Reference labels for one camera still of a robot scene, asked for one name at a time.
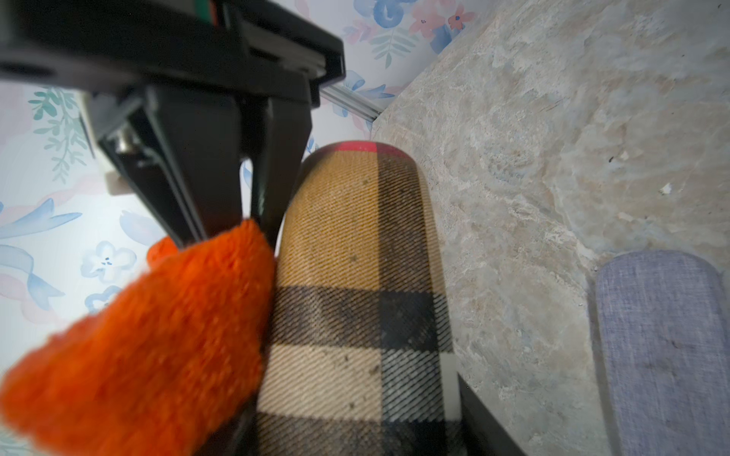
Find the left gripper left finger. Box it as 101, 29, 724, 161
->
196, 399, 257, 456

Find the orange cleaning cloth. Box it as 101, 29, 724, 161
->
1, 220, 276, 455

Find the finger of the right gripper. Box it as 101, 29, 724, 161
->
90, 85, 243, 247
250, 98, 312, 247

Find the right corner aluminium post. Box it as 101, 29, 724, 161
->
321, 85, 383, 122

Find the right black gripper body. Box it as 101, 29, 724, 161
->
1, 1, 345, 106

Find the purple fabric eyeglass case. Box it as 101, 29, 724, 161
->
596, 250, 729, 455

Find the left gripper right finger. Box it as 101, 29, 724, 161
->
458, 375, 526, 456

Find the plaid eyeglass case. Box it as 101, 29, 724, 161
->
253, 141, 467, 455

